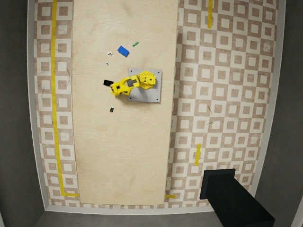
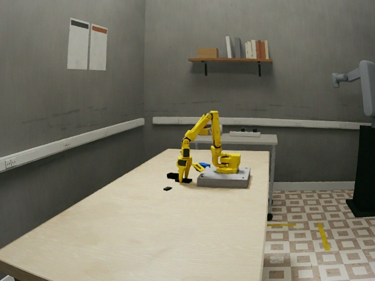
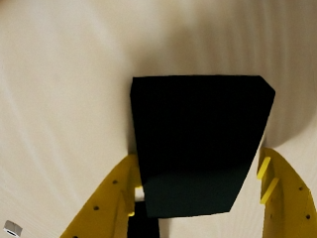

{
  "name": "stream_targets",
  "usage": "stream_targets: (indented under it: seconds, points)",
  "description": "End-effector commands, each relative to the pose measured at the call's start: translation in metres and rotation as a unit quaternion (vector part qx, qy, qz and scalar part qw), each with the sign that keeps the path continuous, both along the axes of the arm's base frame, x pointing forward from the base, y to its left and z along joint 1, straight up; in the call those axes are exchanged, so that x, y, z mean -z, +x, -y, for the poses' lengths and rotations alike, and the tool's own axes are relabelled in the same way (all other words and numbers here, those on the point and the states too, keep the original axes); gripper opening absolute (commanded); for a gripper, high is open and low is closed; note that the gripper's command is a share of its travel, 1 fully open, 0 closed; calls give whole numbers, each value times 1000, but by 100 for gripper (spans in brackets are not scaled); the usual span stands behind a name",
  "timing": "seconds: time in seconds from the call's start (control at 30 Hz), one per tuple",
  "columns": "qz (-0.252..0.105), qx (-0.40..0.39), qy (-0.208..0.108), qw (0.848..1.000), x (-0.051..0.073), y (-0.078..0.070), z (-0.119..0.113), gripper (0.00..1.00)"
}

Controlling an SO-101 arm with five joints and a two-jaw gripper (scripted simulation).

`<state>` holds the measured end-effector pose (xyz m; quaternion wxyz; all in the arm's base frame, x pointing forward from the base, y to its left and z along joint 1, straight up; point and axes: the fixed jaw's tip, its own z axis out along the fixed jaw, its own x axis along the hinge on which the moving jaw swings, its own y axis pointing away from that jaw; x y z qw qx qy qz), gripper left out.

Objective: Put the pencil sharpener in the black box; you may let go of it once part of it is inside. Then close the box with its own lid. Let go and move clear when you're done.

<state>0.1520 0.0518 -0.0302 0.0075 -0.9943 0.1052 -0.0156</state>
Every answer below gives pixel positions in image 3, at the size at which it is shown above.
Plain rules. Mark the black open box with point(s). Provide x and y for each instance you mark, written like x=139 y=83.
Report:
x=139 y=226

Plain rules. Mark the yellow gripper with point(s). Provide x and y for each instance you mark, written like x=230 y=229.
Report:
x=289 y=209

